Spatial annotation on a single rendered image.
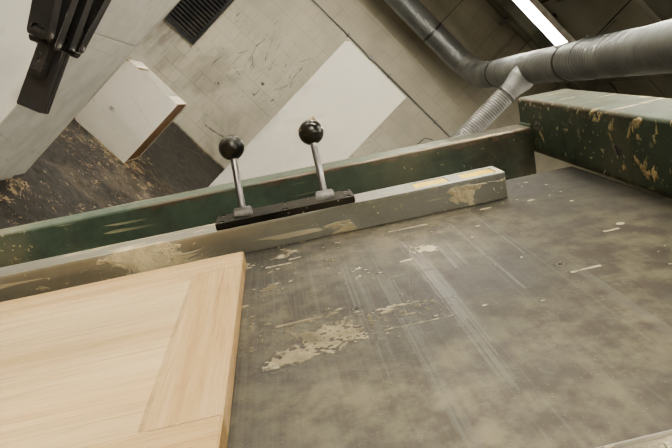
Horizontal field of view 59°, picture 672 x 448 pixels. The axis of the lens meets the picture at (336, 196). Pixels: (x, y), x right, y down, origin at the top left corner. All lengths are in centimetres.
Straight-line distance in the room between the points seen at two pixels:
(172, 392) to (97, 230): 66
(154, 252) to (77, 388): 33
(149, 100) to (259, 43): 340
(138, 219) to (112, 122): 463
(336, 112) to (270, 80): 448
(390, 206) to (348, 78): 345
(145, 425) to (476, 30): 872
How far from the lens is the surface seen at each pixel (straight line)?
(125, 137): 570
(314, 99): 428
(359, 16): 878
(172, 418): 48
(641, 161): 88
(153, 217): 111
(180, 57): 888
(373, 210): 86
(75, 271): 91
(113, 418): 51
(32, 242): 118
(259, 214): 85
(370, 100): 430
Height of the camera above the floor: 156
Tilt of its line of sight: 5 degrees down
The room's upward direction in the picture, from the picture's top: 44 degrees clockwise
